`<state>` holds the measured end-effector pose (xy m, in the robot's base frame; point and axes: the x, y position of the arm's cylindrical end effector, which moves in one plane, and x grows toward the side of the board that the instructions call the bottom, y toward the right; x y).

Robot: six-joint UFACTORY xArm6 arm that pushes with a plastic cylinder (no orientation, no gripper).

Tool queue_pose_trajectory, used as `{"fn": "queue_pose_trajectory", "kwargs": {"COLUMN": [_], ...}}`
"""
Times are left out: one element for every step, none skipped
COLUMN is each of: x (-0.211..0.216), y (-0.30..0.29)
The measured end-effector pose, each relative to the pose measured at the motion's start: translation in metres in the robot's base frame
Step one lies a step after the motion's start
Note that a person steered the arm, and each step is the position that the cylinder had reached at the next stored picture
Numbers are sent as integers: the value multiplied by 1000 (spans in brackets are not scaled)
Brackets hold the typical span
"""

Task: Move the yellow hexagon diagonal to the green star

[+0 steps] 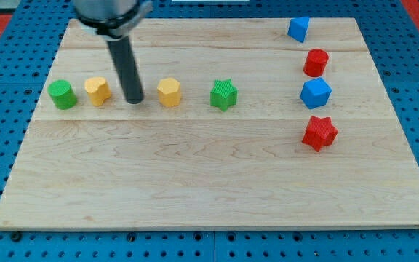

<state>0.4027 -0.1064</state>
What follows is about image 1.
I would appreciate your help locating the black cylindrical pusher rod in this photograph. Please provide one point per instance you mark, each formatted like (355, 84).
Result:
(126, 68)

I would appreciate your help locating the light wooden board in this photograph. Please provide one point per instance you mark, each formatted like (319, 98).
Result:
(193, 167)

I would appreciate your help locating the yellow heart block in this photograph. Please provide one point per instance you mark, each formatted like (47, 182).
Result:
(97, 89)

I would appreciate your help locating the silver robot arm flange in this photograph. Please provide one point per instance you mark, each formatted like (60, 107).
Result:
(111, 18)

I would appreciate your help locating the blue cube block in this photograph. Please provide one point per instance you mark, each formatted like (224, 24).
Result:
(315, 93)

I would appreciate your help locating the green star block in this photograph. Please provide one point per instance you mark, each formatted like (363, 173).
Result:
(223, 94)

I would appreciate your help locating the blue triangle block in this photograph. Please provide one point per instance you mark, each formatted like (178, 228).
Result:
(298, 28)

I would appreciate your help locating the green cylinder block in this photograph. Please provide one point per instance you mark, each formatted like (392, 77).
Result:
(62, 94)

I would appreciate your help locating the red cylinder block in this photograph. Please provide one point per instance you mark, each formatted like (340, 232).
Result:
(315, 63)

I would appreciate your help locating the yellow hexagon block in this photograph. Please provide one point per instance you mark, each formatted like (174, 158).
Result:
(169, 92)

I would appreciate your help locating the red star block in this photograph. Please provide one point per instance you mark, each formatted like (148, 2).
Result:
(320, 132)

